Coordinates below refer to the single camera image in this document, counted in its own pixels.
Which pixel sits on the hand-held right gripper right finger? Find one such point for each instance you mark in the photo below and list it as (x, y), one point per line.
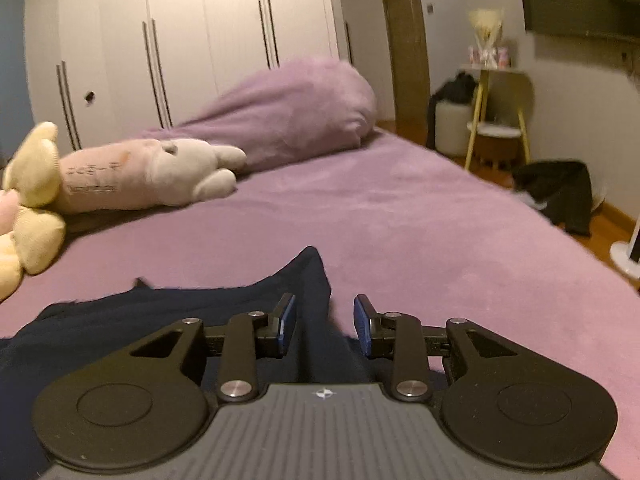
(362, 327)

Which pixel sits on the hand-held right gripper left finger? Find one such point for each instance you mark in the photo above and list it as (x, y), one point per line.
(286, 325)

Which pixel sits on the navy zip jacket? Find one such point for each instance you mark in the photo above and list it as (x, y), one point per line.
(150, 310)

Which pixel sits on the black clothes pile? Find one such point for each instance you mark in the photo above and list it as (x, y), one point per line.
(565, 192)

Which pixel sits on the purple bed blanket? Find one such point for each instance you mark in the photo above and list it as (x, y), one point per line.
(425, 235)

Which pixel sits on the pink long rabbit plush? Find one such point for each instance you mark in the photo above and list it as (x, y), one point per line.
(130, 175)

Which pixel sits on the white round stool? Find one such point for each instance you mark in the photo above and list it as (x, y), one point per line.
(452, 127)

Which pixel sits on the purple duvet bundle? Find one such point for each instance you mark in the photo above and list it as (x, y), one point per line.
(310, 105)

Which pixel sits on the low wooden stool white top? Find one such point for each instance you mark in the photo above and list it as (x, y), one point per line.
(495, 142)

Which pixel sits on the black cloth on stool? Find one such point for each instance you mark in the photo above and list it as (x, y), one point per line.
(452, 90)

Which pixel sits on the white side table yellow legs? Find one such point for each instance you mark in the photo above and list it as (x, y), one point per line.
(500, 90)

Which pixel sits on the white fan base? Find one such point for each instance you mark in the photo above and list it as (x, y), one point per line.
(627, 255)

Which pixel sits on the cream plush toy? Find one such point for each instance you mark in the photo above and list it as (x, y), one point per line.
(35, 170)

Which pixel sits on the small pink box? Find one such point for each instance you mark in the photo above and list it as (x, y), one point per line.
(501, 55)

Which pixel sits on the white wardrobe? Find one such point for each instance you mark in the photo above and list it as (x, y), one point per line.
(200, 20)

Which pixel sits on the cream flower bouquet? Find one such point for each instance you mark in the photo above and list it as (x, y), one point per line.
(485, 27)

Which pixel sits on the brown door frame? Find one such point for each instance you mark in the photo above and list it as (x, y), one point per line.
(405, 35)

